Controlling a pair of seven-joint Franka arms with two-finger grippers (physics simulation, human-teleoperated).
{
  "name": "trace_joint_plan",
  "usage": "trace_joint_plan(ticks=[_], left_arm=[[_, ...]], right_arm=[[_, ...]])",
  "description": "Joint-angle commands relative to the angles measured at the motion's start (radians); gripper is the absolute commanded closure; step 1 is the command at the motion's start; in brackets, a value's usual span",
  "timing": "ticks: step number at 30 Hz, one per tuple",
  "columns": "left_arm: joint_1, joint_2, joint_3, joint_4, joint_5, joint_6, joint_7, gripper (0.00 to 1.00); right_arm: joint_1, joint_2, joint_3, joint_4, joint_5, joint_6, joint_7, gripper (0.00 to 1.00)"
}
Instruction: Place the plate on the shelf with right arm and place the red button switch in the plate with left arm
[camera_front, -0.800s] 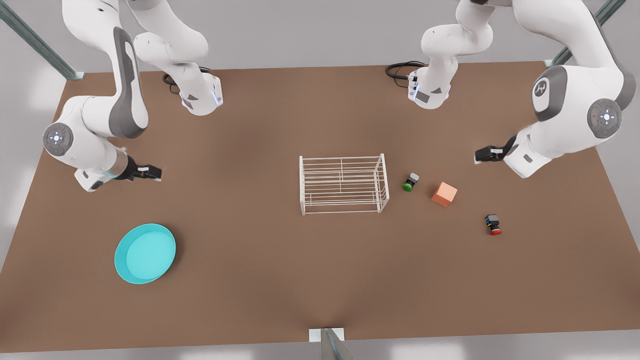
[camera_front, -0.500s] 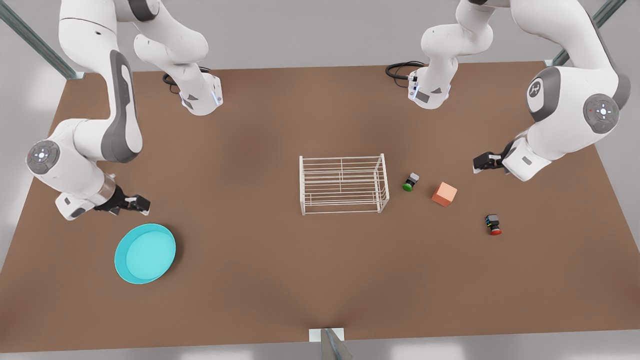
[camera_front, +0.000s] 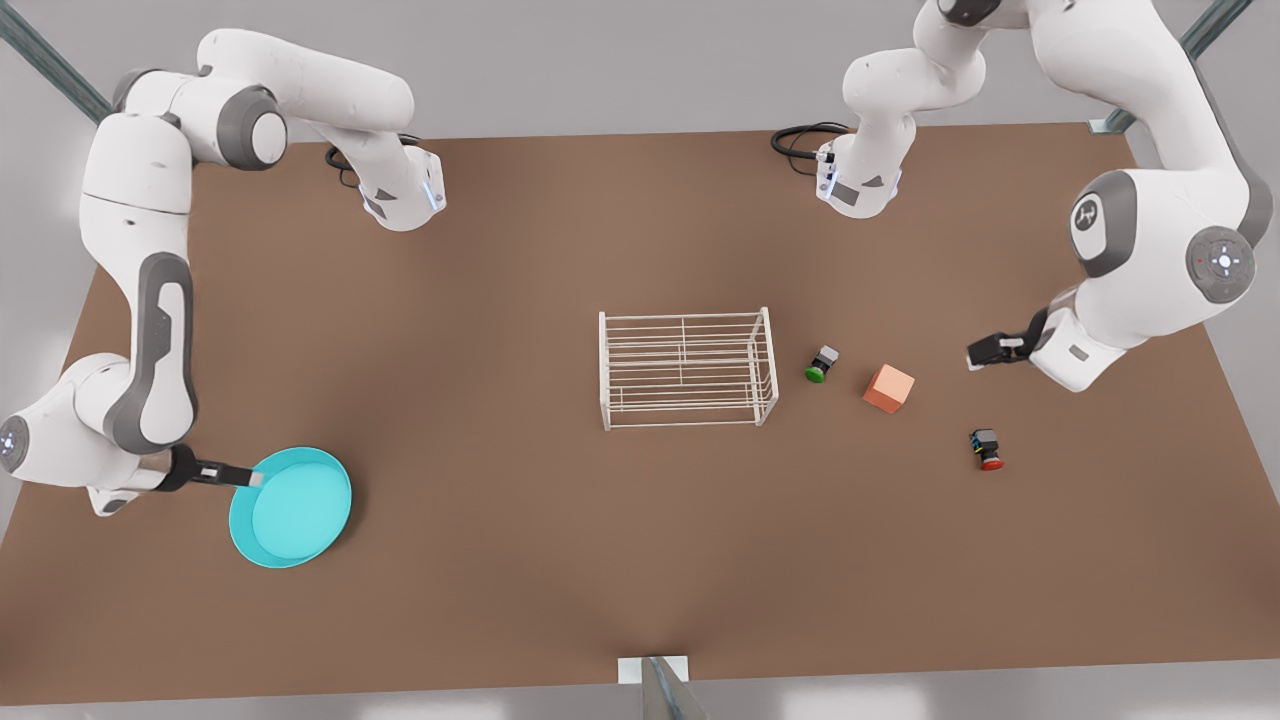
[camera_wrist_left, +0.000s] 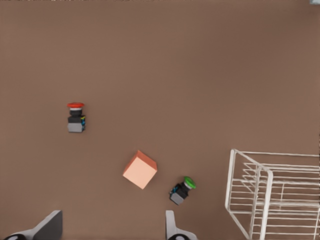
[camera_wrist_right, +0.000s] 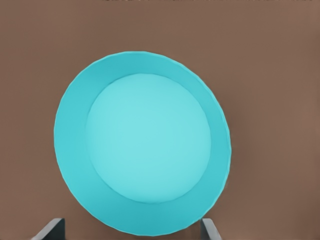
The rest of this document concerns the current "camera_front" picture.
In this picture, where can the red button switch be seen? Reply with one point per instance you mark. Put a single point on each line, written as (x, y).
(986, 449)

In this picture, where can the cyan plate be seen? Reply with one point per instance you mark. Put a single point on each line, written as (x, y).
(291, 508)

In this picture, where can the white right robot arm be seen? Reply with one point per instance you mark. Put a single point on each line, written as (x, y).
(150, 330)

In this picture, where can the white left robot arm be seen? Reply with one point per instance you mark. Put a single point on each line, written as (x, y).
(1150, 240)

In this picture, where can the orange cube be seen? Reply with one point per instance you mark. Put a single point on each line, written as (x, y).
(888, 388)

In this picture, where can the green button switch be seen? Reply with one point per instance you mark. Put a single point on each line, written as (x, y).
(821, 364)

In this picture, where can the silver frame post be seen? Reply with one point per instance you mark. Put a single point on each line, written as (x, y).
(662, 688)
(50, 60)
(1170, 70)

